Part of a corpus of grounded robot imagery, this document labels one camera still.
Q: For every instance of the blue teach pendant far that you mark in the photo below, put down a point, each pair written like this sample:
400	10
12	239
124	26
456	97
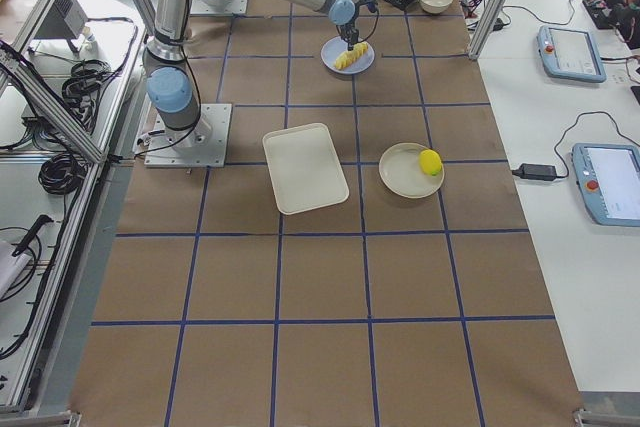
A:
570	54

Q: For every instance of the blue teach pendant near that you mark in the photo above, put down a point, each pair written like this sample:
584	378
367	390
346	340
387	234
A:
607	176

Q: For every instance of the blue teach pendant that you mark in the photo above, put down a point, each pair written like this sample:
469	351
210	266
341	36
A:
570	54
607	176

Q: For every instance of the yellow lemon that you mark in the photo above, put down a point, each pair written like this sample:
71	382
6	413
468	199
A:
430	162

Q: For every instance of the black power brick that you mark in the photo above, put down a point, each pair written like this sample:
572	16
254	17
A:
542	172

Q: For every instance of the white shallow bowl plate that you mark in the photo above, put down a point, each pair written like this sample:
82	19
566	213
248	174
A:
400	172

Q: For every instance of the light blue plate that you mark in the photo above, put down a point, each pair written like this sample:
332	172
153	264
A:
335	46

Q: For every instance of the yellow bread loaf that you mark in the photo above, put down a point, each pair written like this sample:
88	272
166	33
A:
347	58

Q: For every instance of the white rectangular tray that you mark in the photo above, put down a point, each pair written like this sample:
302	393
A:
304	169

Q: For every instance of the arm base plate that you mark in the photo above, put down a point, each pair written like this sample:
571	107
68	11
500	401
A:
218	8
205	146

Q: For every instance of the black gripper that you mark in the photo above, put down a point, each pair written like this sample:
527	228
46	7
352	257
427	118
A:
348	30

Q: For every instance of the grey control box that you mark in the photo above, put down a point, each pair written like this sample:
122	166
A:
65	20

